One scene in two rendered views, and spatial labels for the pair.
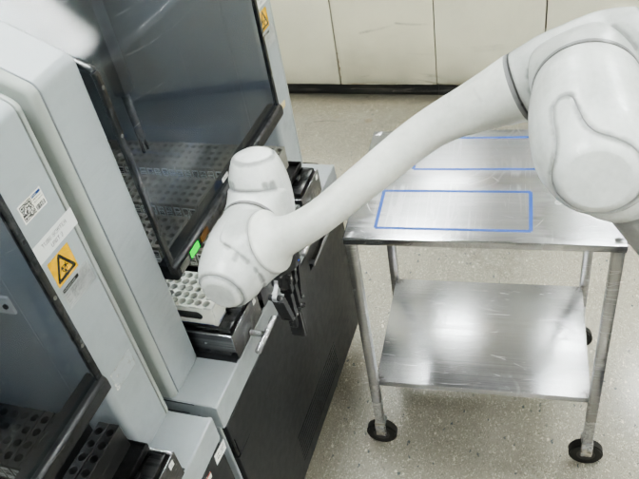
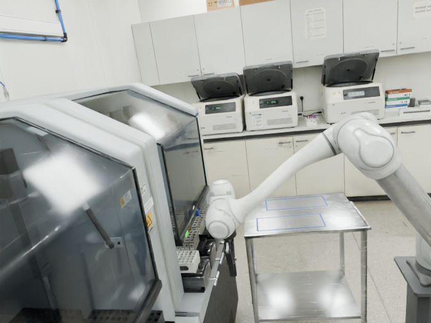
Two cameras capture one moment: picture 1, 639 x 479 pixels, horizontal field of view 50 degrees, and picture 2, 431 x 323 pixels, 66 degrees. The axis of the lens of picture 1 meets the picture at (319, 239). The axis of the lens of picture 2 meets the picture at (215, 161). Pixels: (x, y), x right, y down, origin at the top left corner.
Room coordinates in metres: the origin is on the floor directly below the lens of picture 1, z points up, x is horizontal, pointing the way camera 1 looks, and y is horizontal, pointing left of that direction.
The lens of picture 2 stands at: (-0.23, 0.36, 1.67)
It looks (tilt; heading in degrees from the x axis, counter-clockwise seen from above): 17 degrees down; 348
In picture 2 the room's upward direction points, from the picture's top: 8 degrees counter-clockwise
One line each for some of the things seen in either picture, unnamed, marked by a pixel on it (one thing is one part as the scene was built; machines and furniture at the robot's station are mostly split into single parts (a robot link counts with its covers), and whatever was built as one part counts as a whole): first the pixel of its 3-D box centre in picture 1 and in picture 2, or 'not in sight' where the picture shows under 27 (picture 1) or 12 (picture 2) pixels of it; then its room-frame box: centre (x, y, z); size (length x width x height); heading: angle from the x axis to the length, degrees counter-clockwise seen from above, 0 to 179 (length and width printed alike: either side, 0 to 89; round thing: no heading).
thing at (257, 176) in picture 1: (259, 194); (222, 199); (0.98, 0.09, 1.14); 0.13 x 0.11 x 0.16; 160
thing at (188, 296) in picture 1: (163, 295); (165, 263); (1.12, 0.35, 0.83); 0.30 x 0.10 x 0.06; 65
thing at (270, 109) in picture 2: not in sight; (269, 94); (3.29, -1.15, 1.24); 0.62 x 0.56 x 0.69; 156
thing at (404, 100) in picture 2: not in sight; (396, 100); (2.86, -2.45, 1.01); 0.23 x 0.12 x 0.08; 65
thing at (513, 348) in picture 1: (484, 298); (302, 273); (1.31, -0.41, 0.41); 0.67 x 0.46 x 0.82; 70
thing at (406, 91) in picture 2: not in sight; (398, 91); (2.85, -2.47, 1.10); 0.24 x 0.13 x 0.10; 64
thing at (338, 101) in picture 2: not in sight; (349, 85); (2.94, -1.92, 1.25); 0.62 x 0.56 x 0.69; 155
